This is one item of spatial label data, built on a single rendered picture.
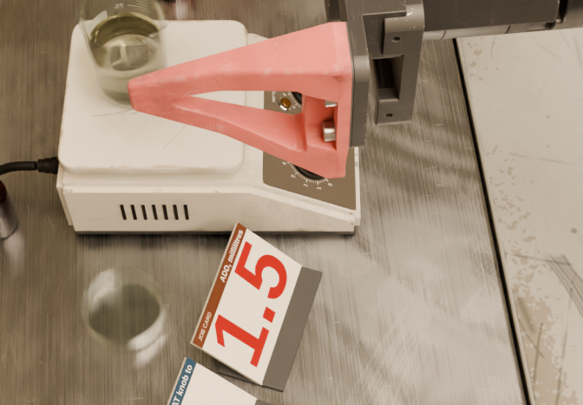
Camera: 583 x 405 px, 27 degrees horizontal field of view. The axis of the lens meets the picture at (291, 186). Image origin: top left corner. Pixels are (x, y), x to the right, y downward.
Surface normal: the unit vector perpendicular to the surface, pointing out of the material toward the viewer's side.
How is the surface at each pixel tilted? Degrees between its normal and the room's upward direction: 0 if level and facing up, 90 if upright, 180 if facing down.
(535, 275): 0
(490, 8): 90
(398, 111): 90
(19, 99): 0
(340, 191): 30
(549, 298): 0
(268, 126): 21
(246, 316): 40
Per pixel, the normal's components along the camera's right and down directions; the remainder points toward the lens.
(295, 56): -0.37, -0.44
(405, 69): 0.09, 0.86
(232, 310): 0.61, -0.23
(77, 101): 0.00, -0.51
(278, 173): 0.50, -0.44
